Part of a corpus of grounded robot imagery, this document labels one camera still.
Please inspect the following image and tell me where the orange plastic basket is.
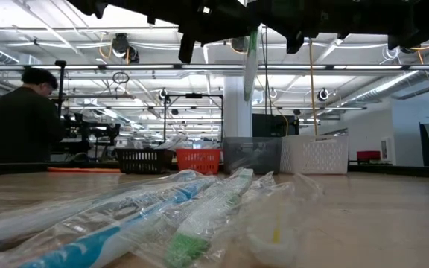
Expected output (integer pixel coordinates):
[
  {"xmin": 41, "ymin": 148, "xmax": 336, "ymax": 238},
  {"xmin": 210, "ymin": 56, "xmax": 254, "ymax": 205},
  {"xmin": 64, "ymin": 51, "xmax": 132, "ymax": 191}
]
[{"xmin": 175, "ymin": 148, "xmax": 223, "ymax": 176}]

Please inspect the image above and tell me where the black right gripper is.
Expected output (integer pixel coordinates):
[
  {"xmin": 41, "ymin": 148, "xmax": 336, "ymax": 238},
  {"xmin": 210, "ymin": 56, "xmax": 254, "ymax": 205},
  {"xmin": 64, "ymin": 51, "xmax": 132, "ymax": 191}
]
[{"xmin": 253, "ymin": 0, "xmax": 349, "ymax": 54}]

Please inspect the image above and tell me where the black cabinet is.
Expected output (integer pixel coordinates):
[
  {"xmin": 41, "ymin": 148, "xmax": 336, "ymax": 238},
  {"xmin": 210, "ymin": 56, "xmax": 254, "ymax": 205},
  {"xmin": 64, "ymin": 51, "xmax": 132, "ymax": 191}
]
[{"xmin": 252, "ymin": 113, "xmax": 300, "ymax": 138}]

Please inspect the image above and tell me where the black background frame stand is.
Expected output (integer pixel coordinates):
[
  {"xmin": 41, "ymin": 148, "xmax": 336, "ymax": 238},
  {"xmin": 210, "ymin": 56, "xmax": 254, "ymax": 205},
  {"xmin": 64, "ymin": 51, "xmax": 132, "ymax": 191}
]
[{"xmin": 163, "ymin": 92, "xmax": 225, "ymax": 139}]

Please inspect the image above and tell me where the grey plastic bin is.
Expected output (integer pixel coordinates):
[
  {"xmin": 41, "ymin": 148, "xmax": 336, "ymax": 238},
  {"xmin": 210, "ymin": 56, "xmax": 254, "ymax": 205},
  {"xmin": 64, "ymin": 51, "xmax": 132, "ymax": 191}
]
[{"xmin": 221, "ymin": 136, "xmax": 283, "ymax": 176}]

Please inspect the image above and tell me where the person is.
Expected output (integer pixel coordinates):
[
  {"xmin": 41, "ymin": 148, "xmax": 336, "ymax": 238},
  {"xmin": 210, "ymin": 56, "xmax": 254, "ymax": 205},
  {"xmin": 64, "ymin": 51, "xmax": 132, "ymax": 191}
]
[{"xmin": 0, "ymin": 66, "xmax": 67, "ymax": 164}]

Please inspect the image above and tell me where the green toothbrush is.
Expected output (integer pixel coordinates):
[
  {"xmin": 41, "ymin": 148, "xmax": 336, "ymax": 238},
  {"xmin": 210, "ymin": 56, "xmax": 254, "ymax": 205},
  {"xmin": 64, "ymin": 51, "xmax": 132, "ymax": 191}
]
[
  {"xmin": 132, "ymin": 167, "xmax": 255, "ymax": 268},
  {"xmin": 242, "ymin": 26, "xmax": 263, "ymax": 103}
]

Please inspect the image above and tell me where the blue toothbrush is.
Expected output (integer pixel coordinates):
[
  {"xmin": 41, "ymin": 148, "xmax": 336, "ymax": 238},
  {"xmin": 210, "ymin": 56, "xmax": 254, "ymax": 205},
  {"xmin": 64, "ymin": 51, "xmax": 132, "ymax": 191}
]
[
  {"xmin": 0, "ymin": 167, "xmax": 204, "ymax": 258},
  {"xmin": 13, "ymin": 174, "xmax": 221, "ymax": 268}
]

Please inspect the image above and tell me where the red box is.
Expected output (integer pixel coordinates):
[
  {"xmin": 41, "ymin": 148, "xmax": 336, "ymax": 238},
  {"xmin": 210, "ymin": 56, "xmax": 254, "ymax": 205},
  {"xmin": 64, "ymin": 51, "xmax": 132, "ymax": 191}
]
[{"xmin": 356, "ymin": 150, "xmax": 382, "ymax": 162}]

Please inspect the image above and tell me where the orange flat tray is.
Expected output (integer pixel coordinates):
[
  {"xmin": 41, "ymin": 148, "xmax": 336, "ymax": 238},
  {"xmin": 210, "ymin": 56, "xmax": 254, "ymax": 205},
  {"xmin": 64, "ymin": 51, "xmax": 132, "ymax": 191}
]
[{"xmin": 46, "ymin": 166, "xmax": 123, "ymax": 174}]

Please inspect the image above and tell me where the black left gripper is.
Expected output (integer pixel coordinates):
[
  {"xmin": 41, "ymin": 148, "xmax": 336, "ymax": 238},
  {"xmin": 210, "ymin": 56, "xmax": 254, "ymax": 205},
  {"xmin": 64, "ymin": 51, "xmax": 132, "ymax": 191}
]
[{"xmin": 139, "ymin": 0, "xmax": 261, "ymax": 64}]

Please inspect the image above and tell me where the black ceiling cable reel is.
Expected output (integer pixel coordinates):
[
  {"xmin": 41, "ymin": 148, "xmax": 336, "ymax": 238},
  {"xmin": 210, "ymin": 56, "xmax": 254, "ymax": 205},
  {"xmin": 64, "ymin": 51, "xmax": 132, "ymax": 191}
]
[
  {"xmin": 110, "ymin": 32, "xmax": 141, "ymax": 65},
  {"xmin": 230, "ymin": 36, "xmax": 250, "ymax": 54}
]

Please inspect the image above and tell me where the white square column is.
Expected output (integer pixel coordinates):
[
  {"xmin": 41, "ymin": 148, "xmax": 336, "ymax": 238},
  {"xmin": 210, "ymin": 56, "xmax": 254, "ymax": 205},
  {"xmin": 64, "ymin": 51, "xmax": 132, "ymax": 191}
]
[{"xmin": 223, "ymin": 76, "xmax": 253, "ymax": 138}]

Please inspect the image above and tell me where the long ceiling light strip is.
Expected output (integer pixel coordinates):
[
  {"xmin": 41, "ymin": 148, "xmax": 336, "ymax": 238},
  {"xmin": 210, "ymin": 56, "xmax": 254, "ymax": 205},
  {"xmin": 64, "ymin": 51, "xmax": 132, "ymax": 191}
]
[{"xmin": 0, "ymin": 63, "xmax": 429, "ymax": 72}]

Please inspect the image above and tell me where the black slotted basket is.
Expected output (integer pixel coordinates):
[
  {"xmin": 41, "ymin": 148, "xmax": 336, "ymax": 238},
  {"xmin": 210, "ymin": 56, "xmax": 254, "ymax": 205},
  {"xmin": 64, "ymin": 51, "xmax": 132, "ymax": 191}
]
[{"xmin": 115, "ymin": 147, "xmax": 176, "ymax": 175}]

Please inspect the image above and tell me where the orange toothbrush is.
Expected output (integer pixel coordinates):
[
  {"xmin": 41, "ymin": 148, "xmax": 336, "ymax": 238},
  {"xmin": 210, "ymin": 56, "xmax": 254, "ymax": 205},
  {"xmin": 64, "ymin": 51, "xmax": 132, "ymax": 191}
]
[{"xmin": 214, "ymin": 170, "xmax": 325, "ymax": 268}]

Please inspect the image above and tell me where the white perforated basket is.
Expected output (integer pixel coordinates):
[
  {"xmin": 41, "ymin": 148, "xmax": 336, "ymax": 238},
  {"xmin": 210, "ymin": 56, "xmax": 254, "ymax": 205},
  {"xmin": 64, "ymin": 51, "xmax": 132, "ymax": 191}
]
[{"xmin": 279, "ymin": 134, "xmax": 350, "ymax": 175}]

